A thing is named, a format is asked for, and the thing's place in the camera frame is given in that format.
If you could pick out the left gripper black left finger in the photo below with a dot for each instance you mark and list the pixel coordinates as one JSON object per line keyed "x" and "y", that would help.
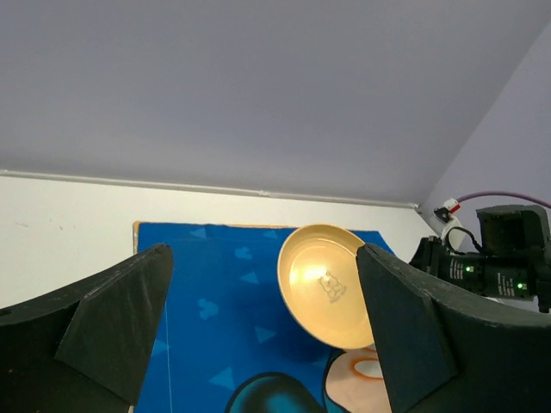
{"x": 86, "y": 347}

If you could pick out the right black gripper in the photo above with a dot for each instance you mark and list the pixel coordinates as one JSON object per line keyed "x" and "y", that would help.
{"x": 487, "y": 276}

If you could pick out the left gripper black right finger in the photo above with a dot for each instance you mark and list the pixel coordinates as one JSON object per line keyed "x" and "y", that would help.
{"x": 444, "y": 349}

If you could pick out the blue cartoon placemat cloth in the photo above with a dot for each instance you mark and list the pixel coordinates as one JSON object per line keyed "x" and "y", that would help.
{"x": 227, "y": 342}

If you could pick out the tan round plate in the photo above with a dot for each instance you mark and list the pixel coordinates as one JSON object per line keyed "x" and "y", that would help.
{"x": 319, "y": 284}

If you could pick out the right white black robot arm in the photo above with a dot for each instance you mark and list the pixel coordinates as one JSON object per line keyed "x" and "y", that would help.
{"x": 518, "y": 232}

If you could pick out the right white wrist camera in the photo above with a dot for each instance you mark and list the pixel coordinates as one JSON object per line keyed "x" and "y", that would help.
{"x": 452, "y": 226}

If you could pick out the metal table edge rail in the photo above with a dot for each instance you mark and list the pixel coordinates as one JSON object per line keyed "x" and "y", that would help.
{"x": 206, "y": 189}

